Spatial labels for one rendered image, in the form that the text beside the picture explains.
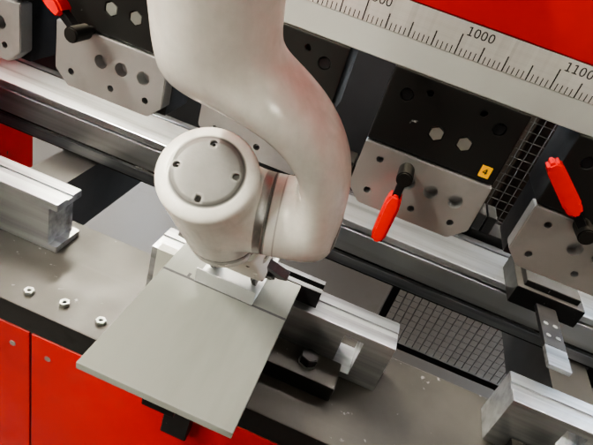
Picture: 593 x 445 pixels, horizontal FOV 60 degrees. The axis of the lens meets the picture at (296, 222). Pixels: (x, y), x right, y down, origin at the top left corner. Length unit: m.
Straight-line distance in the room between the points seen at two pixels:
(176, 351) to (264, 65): 0.37
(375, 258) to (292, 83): 0.66
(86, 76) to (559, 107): 0.55
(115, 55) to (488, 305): 0.76
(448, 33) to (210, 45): 0.30
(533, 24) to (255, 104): 0.31
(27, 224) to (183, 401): 0.46
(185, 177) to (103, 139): 0.71
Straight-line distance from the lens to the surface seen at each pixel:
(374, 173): 0.60
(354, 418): 0.78
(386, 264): 0.99
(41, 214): 0.89
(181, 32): 0.33
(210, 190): 0.40
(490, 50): 0.57
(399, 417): 0.82
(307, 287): 0.74
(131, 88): 0.68
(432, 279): 1.00
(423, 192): 0.61
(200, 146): 0.41
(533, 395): 0.85
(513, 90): 0.58
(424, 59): 0.57
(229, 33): 0.32
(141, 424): 0.87
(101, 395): 0.86
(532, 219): 0.63
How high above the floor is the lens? 1.46
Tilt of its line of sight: 32 degrees down
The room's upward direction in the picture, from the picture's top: 19 degrees clockwise
